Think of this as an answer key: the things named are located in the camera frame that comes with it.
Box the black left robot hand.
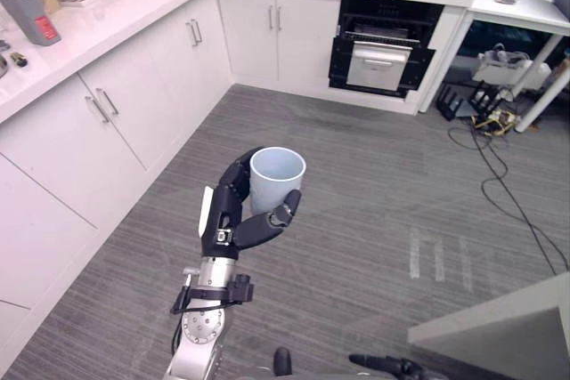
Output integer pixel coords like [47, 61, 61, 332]
[198, 147, 304, 262]

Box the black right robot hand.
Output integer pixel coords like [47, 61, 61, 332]
[272, 346, 429, 380]

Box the white cup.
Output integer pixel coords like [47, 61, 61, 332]
[248, 146, 307, 214]

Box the white cabinet door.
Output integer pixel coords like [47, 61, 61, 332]
[0, 155, 99, 310]
[78, 39, 188, 172]
[0, 72, 148, 230]
[274, 0, 343, 90]
[216, 0, 280, 85]
[133, 14, 210, 172]
[190, 0, 233, 139]

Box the dishwasher door with silver panel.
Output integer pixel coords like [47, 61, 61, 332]
[328, 35, 437, 99]

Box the dishwasher rack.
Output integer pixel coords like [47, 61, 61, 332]
[344, 25, 422, 48]

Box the black built-in dishwasher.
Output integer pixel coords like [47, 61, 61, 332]
[328, 0, 446, 99]

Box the grey table corner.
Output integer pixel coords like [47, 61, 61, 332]
[407, 270, 570, 380]

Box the black router with antennas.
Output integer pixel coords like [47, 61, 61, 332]
[436, 81, 474, 123]

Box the grey box with red label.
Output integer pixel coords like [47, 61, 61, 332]
[0, 0, 62, 48]

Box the white bag with clutter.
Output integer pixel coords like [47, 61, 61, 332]
[471, 43, 554, 88]

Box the white table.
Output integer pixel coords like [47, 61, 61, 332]
[469, 0, 570, 134]

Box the black floor cable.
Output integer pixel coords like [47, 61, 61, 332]
[446, 123, 570, 275]

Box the yellow cable bundle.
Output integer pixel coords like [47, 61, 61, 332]
[470, 108, 520, 137]

